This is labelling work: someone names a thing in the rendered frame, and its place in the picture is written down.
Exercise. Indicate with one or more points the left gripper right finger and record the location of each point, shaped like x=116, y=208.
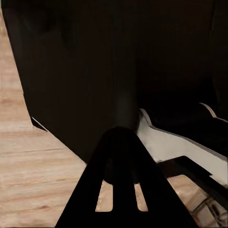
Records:
x=165, y=209

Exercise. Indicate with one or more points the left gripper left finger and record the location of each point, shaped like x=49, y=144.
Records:
x=80, y=209

